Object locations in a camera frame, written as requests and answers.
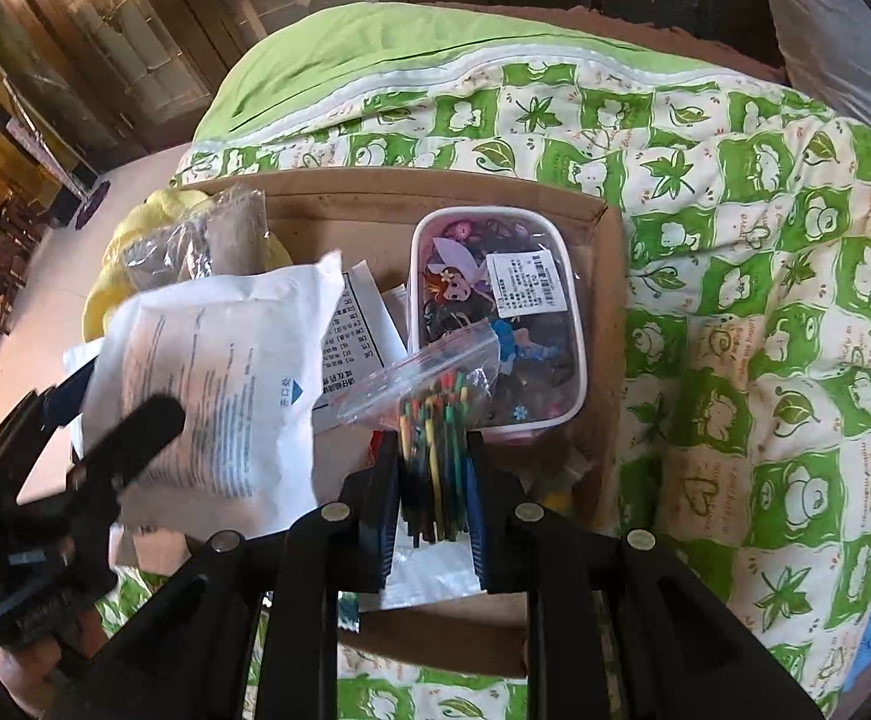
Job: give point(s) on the zip bag of coloured sticks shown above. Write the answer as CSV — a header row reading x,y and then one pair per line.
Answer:
x,y
435,420

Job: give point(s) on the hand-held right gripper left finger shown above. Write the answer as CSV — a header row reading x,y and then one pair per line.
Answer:
x,y
387,525

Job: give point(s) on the purple mop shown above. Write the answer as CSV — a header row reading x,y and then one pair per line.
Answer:
x,y
94,202

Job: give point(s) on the white plump plastic packet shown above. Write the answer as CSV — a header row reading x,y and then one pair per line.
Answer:
x,y
240,360

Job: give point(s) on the plain green sheet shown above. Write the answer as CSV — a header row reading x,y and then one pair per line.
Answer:
x,y
368,67

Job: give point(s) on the person's left hand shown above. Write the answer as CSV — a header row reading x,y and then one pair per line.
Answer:
x,y
30,679

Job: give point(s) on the white packet with red label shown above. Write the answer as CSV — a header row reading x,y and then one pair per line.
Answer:
x,y
360,330

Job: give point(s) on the shallow cardboard tray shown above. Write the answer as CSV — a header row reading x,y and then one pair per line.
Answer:
x,y
353,202

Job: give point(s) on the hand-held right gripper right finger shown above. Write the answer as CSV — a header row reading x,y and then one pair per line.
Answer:
x,y
474,525

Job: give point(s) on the green and white printed quilt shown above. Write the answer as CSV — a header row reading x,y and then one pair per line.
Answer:
x,y
743,315

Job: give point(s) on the yellow towel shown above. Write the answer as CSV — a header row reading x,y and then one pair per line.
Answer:
x,y
128,229

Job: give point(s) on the wooden glass-door cabinet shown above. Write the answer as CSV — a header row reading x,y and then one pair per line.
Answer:
x,y
143,52

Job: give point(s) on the brown fabric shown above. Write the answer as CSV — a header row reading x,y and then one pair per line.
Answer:
x,y
237,232

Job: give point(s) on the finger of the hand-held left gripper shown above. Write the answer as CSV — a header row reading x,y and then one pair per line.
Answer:
x,y
30,420
135,435

